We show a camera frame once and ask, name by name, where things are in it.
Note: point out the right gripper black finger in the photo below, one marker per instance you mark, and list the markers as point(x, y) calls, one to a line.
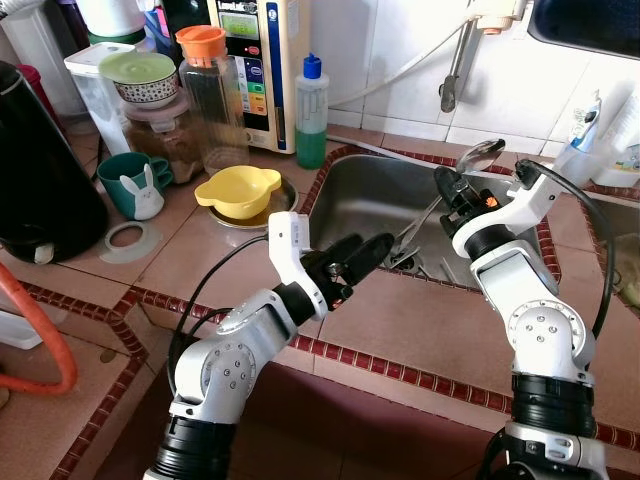
point(466, 184)
point(446, 188)

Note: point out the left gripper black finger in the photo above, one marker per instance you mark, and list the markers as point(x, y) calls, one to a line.
point(358, 252)
point(372, 265)

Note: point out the steel ladle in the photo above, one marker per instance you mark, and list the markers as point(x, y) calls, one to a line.
point(480, 155)

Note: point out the yellow plastic bowl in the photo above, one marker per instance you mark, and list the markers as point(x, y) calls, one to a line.
point(238, 192)

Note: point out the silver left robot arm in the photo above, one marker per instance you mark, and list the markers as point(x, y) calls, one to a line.
point(230, 360)

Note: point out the steel sink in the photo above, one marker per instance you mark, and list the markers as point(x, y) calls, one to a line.
point(625, 260)
point(370, 195)

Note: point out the shallow steel bowl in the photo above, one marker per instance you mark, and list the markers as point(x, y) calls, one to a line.
point(285, 200)

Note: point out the clear plastic cup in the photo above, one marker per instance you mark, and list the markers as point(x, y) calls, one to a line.
point(578, 168)

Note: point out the green soap bottle blue cap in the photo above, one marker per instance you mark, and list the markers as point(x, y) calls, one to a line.
point(312, 145)

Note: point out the blue white tube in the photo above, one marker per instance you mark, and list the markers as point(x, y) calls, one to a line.
point(590, 118)

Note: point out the white detergent bottle yellow cap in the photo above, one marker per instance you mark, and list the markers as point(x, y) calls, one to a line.
point(622, 140)

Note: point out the glass pitcher orange lid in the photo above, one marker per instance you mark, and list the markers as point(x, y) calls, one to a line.
point(215, 110)

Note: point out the dark blue tray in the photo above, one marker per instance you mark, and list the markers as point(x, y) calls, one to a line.
point(590, 25)

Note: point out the beige water ionizer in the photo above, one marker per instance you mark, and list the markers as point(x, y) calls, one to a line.
point(285, 60)

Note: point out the glass jar pink lid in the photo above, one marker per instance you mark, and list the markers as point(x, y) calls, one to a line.
point(165, 145)

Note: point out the green bunny mug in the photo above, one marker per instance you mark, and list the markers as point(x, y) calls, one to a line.
point(120, 180)

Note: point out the patterned bowl green lid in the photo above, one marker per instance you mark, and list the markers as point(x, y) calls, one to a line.
point(140, 72)

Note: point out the black kettle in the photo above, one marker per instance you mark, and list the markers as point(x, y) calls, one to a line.
point(45, 170)

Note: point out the clear plastic container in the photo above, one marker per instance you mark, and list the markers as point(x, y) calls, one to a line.
point(90, 90)

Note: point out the white thermos jug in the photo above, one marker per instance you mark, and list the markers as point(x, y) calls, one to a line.
point(112, 20)

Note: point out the red canister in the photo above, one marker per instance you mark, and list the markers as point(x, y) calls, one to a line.
point(35, 90)

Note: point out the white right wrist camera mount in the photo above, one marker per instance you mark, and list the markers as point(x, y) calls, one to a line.
point(520, 205)

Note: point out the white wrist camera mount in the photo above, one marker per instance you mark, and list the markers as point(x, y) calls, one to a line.
point(520, 205)
point(285, 240)

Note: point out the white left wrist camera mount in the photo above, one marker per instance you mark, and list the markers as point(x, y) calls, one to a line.
point(285, 240)

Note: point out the steel wall faucet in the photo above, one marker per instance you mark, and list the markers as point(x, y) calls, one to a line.
point(455, 85)

